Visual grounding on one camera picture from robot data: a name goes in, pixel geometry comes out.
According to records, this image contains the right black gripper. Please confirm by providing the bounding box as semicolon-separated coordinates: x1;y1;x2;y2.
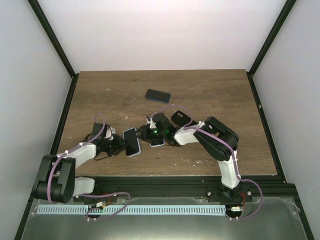
132;125;166;145

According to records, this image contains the light blue phone case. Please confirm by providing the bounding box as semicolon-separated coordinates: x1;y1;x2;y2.
122;127;142;158
149;141;165;148

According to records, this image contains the black phone case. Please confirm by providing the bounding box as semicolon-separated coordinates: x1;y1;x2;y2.
171;110;198;127

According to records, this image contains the black phone blue edge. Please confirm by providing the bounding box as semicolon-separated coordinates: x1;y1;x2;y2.
145;89;171;104

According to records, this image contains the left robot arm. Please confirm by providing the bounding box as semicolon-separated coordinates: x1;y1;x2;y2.
31;123;125;204

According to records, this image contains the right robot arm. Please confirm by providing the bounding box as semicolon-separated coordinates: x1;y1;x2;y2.
135;110;242;202

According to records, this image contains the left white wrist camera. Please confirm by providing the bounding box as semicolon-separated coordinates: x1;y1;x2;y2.
104;126;116;141

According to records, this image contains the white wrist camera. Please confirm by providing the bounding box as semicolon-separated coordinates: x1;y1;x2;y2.
104;126;116;141
146;116;157;129

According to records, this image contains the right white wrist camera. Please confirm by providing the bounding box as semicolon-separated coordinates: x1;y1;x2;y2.
146;116;157;129

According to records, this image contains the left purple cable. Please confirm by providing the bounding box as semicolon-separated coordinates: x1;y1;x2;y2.
47;113;116;204

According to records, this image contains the purple cable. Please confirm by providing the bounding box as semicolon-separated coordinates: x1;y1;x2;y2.
147;104;263;221
47;113;116;204

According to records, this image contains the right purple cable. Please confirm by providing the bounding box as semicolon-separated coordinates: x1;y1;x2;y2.
147;104;263;221

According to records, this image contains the light blue slotted cable duct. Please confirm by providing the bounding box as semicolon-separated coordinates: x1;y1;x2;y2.
36;204;226;216

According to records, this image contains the black aluminium front rail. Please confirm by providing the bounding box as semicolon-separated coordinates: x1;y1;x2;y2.
86;175;299;203

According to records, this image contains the left black frame post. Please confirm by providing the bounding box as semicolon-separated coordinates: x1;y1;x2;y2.
27;0;76;79

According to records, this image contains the black frame post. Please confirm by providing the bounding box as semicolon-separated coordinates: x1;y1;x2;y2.
248;0;297;76
27;0;76;79

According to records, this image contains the right black frame post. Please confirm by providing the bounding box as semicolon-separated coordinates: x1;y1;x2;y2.
248;0;297;76

